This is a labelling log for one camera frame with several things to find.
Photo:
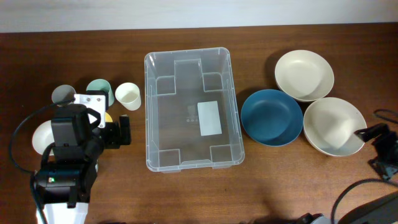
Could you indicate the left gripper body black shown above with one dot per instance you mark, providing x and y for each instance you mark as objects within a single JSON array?
[{"x": 111, "y": 135}]

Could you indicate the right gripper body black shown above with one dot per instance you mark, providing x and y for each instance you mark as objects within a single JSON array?
[{"x": 387, "y": 149}]

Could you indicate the cream bowl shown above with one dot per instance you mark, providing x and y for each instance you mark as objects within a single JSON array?
[
  {"x": 304, "y": 75},
  {"x": 329, "y": 125}
]

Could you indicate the white small bowl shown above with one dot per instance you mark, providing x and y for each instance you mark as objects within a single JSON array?
[{"x": 42, "y": 137}]

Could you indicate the dark blue bowl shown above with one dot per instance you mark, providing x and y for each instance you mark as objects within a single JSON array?
[{"x": 272, "y": 118}]

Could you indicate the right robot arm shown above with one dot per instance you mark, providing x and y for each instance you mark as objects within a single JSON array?
[{"x": 383, "y": 209}]

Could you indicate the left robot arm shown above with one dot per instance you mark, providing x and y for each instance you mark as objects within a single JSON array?
[{"x": 61, "y": 188}]

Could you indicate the cream cup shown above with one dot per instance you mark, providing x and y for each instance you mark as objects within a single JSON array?
[{"x": 128, "y": 94}]

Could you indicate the mint green cup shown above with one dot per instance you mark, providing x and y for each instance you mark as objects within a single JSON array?
[{"x": 103, "y": 85}]

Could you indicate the grey cup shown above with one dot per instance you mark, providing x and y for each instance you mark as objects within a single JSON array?
[{"x": 62, "y": 93}]

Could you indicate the clear plastic storage bin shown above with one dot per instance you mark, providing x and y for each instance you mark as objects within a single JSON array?
[{"x": 175, "y": 82}]

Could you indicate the white label in bin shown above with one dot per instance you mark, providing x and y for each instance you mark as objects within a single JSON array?
[{"x": 209, "y": 118}]

